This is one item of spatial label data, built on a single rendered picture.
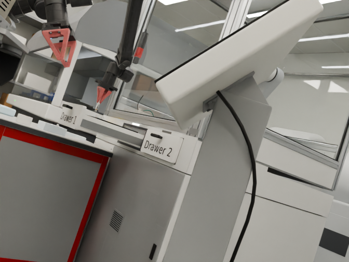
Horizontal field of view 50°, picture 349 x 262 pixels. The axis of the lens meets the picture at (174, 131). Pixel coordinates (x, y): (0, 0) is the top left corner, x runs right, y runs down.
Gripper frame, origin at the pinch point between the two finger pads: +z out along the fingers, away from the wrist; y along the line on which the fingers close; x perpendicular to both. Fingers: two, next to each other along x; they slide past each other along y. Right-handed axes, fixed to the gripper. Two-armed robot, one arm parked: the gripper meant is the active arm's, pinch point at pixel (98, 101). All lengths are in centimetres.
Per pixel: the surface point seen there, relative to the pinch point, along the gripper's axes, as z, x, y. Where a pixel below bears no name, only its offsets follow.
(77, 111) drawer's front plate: 8.4, 8.3, 9.7
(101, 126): 10.4, 11.1, -2.0
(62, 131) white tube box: 20.9, -22.9, 4.0
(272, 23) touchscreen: -18, 123, 18
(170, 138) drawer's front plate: 3.0, 36.1, -22.8
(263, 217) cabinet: 18, 52, -75
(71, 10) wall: -131, -425, -40
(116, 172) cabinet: 29.0, -5.0, -25.3
